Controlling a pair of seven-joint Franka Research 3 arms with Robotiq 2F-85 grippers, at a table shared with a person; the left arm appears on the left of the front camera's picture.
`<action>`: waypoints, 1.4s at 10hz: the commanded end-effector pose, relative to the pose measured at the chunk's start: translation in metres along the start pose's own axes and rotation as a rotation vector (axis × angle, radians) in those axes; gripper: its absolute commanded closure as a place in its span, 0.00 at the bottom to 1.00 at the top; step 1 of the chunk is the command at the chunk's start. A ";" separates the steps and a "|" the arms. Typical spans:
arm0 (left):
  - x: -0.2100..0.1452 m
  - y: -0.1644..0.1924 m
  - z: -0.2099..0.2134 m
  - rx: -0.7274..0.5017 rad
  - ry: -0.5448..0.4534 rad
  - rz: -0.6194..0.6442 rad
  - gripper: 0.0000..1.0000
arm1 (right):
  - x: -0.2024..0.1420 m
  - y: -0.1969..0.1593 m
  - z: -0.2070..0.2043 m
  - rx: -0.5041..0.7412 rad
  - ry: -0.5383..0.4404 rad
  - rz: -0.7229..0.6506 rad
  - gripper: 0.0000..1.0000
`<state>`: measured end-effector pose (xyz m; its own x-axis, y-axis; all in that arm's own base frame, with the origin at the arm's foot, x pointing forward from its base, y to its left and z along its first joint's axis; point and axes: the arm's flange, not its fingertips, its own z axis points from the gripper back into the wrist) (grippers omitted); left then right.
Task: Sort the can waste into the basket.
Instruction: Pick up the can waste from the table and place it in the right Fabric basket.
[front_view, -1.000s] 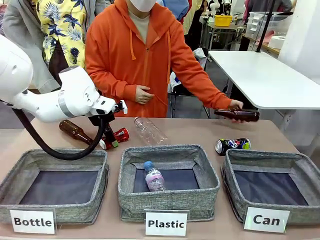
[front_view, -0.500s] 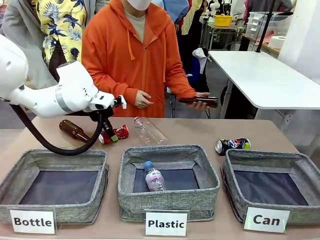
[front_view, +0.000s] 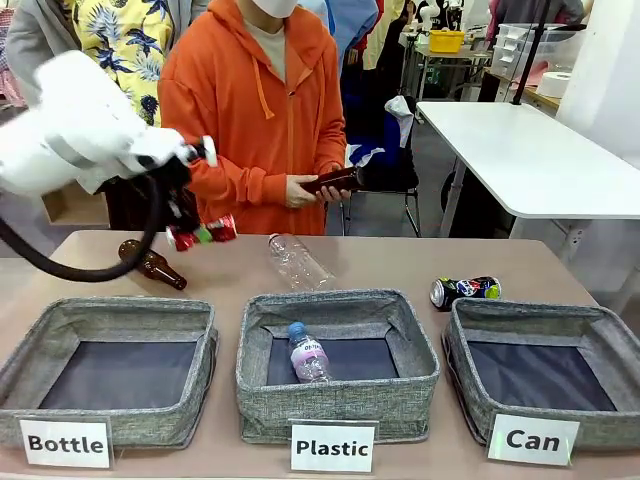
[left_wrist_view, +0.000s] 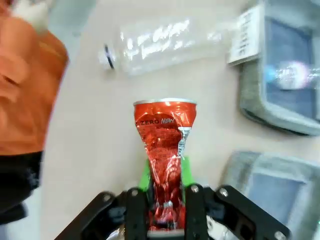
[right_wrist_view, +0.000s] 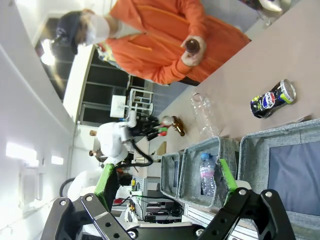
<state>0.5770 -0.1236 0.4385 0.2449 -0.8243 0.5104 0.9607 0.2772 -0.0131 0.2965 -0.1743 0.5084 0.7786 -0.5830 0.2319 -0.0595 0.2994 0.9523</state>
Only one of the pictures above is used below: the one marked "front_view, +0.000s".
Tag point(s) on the person's right forearm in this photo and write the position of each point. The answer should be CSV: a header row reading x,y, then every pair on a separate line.
x,y
235,187

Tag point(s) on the white sign Bottle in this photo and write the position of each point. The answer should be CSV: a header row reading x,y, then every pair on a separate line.
x,y
65,442

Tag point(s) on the white sign Can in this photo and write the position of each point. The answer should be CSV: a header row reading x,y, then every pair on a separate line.
x,y
533,440

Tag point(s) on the white side table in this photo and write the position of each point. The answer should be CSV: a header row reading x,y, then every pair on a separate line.
x,y
525,160

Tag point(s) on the black Pepsi can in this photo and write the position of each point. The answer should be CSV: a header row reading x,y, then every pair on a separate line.
x,y
465,291

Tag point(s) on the yellow plastic bin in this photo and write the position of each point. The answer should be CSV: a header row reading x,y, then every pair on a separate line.
x,y
446,40

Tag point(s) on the black chair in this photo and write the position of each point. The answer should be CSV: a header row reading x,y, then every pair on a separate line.
x,y
395,175

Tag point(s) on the person's left hand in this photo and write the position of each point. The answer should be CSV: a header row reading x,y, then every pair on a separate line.
x,y
334,192

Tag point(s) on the person in orange hoodie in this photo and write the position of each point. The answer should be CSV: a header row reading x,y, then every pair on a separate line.
x,y
250,115

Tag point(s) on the clear crushed plastic bottle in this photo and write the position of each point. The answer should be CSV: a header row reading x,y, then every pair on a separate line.
x,y
300,265

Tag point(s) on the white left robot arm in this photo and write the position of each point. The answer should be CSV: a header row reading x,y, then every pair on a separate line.
x,y
85,130

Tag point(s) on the person's right hand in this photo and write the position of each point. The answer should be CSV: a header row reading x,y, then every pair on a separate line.
x,y
299,192

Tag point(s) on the small blue-capped plastic bottle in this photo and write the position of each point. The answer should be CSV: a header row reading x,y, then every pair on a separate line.
x,y
309,355

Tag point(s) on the white sign Plastic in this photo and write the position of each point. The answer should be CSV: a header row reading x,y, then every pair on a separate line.
x,y
332,446

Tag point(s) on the person in yellow floral shirt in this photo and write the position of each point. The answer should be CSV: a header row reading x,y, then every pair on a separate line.
x,y
125,55

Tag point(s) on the white paper roll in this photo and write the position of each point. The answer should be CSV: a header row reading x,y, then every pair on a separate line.
x,y
554,84

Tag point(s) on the grey fabric basket Can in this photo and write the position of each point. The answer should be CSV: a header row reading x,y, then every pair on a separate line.
x,y
542,370

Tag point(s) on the person's left forearm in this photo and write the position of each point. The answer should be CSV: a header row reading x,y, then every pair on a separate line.
x,y
334,135

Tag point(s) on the white face mask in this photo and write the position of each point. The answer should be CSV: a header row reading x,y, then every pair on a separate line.
x,y
272,7

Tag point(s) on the grey fabric basket Bottle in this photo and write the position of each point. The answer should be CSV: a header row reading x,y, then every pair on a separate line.
x,y
107,370

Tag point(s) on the grey fabric basket Plastic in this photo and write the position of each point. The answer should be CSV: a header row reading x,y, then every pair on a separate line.
x,y
337,360

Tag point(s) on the dark brown glass bottle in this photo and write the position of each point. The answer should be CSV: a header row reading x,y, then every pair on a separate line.
x,y
336,180

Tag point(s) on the brown glass bottle with neck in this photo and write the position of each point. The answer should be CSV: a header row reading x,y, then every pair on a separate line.
x,y
159,270

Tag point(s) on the crushed red can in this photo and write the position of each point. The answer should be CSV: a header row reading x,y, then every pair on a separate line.
x,y
222,228

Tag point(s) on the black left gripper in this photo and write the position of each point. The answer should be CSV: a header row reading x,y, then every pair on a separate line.
x,y
179,192

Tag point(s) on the clothes pile on chair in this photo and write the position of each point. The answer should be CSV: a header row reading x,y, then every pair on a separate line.
x,y
387,135

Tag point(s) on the black pole stand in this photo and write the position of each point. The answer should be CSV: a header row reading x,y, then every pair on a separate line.
x,y
532,50

